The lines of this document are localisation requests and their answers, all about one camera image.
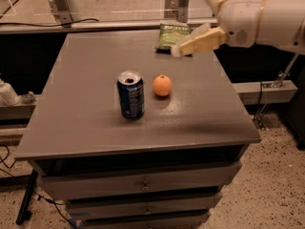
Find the green chip bag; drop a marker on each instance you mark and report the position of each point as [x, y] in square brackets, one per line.
[170, 34]

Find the bottom grey drawer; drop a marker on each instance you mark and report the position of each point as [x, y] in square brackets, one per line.
[157, 221]

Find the orange fruit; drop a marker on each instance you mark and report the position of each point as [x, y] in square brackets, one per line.
[162, 85]

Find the grey side ledge left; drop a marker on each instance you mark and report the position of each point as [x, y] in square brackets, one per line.
[22, 110]

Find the grey metal rail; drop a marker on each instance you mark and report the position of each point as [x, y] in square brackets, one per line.
[82, 26]

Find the centre metal frame post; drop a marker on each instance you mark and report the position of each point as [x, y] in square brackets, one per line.
[177, 9]

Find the grey side ledge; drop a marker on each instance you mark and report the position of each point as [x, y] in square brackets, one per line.
[22, 110]
[252, 93]

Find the metal frame post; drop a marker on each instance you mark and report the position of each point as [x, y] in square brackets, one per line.
[65, 11]
[177, 9]

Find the top grey drawer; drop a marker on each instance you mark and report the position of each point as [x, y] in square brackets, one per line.
[95, 186]

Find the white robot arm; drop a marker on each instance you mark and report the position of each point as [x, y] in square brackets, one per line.
[281, 25]

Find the grey drawer cabinet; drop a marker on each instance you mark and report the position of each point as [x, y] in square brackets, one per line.
[77, 127]

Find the left metal frame post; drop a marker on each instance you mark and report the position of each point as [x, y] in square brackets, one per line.
[65, 11]

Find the white pipe fitting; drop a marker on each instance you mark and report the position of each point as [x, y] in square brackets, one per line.
[8, 94]

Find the blue pepsi can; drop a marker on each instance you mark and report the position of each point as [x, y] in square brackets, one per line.
[130, 88]

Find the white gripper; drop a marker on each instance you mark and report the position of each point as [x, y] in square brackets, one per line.
[240, 21]

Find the grey side ledge right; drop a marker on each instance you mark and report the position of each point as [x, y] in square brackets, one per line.
[252, 93]

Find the grey drawer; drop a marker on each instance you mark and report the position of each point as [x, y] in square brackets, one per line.
[143, 206]
[95, 186]
[157, 221]

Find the black metal leg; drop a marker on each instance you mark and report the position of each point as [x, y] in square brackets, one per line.
[24, 212]

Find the middle grey drawer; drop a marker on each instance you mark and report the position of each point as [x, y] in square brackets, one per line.
[143, 206]

